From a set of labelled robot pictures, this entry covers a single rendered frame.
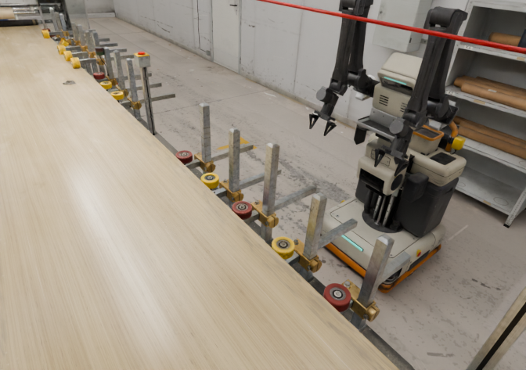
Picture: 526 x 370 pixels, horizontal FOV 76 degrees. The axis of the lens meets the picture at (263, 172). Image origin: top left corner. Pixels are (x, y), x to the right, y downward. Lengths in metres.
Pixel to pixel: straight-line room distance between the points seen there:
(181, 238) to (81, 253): 0.32
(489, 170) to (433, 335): 1.91
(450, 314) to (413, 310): 0.22
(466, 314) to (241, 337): 1.76
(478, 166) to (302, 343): 3.04
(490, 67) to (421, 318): 2.20
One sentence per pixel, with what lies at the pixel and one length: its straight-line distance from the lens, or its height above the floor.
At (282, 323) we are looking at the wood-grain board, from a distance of 1.01.
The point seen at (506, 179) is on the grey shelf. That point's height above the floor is 0.17.
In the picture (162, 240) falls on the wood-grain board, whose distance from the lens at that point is 1.23.
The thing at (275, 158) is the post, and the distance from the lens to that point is 1.23.
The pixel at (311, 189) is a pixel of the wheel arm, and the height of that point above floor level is 0.85.
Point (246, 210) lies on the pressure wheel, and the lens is 1.32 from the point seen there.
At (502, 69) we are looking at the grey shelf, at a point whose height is 1.06.
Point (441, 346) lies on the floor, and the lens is 2.29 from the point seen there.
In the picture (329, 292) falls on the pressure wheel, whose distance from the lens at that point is 1.09.
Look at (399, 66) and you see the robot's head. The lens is 1.77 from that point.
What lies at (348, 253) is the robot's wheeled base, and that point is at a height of 0.15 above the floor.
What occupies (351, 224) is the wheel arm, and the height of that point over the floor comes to 0.82.
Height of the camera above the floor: 1.74
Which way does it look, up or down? 33 degrees down
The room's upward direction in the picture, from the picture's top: 3 degrees clockwise
